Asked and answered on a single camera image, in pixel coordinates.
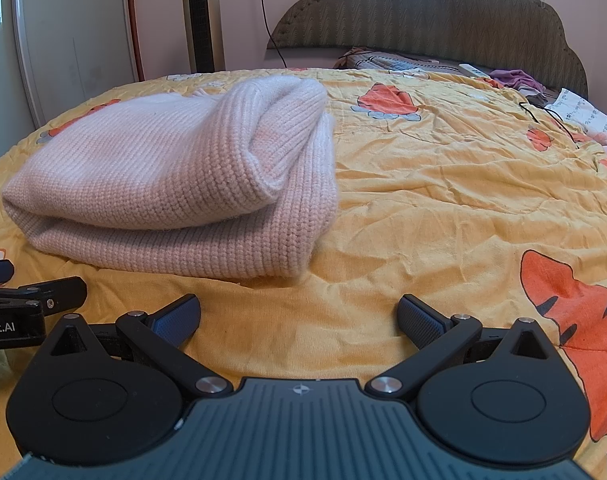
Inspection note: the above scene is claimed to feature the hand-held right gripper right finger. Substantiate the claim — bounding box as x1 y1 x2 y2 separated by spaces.
365 294 559 401

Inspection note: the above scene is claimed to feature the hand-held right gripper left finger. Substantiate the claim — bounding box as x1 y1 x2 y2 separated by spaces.
48 293 234 401

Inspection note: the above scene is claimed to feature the cream knitted sweater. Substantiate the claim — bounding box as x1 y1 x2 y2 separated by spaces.
1 77 340 281

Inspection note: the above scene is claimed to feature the yellow carrot print blanket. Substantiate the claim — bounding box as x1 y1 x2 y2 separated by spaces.
0 67 607 480

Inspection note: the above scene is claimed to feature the white floral wardrobe door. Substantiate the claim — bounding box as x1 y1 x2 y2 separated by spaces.
11 0 140 132

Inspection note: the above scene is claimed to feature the purple cloth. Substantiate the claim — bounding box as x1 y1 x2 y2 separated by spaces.
488 69 538 93

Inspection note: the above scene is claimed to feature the patterned grey pillow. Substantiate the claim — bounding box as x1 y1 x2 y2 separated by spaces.
333 47 464 75

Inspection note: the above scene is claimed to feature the gold tower fan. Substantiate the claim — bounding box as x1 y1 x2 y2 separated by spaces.
180 0 226 74

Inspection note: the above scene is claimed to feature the grey-green padded headboard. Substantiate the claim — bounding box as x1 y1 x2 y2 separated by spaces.
266 0 589 99

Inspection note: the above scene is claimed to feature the thin black cable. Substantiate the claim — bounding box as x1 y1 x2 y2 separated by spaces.
517 102 580 149

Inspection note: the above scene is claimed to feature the black wall cable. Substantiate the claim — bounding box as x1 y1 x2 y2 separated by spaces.
256 0 287 68

